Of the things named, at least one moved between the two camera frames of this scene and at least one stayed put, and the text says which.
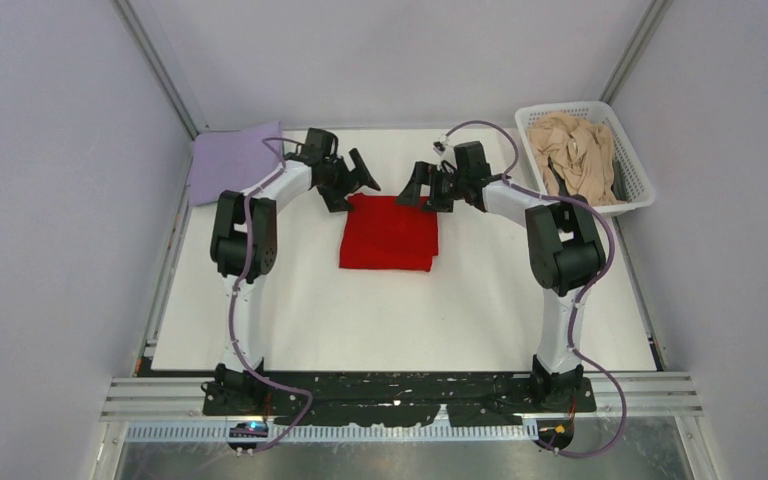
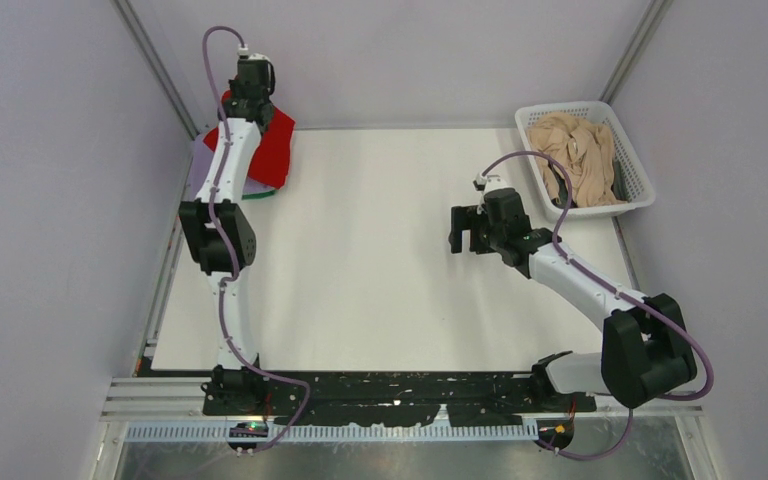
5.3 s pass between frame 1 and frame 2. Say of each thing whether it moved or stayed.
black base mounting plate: stayed
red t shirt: moved
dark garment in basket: stayed
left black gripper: moved
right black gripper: moved
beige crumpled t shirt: stayed
